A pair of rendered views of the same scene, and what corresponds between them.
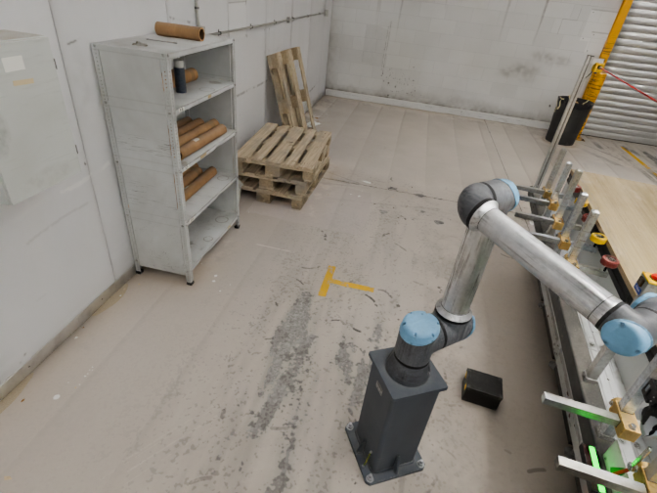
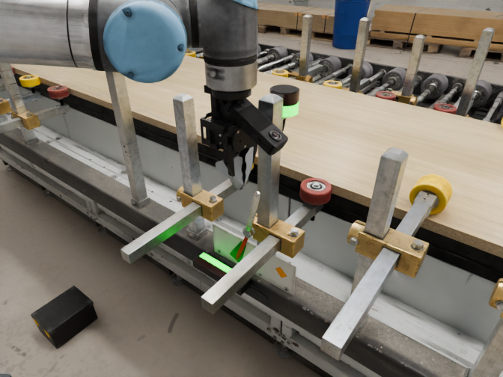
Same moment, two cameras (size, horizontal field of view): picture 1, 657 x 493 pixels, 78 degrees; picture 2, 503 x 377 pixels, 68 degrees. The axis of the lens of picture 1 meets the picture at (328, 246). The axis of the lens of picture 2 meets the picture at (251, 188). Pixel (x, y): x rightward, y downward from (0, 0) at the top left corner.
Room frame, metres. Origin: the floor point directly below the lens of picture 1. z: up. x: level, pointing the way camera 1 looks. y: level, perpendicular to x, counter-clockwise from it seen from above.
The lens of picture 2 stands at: (0.44, -0.34, 1.42)
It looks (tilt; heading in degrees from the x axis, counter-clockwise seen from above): 34 degrees down; 293
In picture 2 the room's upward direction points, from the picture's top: straight up
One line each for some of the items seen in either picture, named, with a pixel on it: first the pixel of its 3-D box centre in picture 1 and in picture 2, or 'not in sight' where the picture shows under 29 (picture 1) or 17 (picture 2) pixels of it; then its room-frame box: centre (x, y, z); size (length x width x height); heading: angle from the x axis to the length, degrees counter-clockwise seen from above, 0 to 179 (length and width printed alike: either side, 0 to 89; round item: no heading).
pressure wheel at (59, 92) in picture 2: (606, 267); (61, 99); (1.80, -1.45, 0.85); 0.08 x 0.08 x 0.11
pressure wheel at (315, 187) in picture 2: not in sight; (314, 202); (0.59, -1.14, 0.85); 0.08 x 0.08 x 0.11
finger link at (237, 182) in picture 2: (644, 418); (227, 170); (0.73, -0.91, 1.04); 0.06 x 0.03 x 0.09; 166
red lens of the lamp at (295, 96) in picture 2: not in sight; (284, 94); (0.66, -1.04, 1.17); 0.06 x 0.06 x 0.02
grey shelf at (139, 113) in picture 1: (184, 158); not in sight; (2.74, 1.11, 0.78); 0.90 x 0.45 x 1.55; 171
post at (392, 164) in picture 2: not in sight; (370, 257); (0.43, -0.93, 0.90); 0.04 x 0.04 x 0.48; 76
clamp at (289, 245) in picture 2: (652, 489); (275, 232); (0.65, -0.99, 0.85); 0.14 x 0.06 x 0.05; 166
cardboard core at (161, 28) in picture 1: (180, 31); not in sight; (2.85, 1.10, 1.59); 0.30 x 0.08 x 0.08; 81
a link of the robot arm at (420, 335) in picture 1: (418, 336); not in sight; (1.20, -0.41, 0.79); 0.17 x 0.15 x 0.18; 124
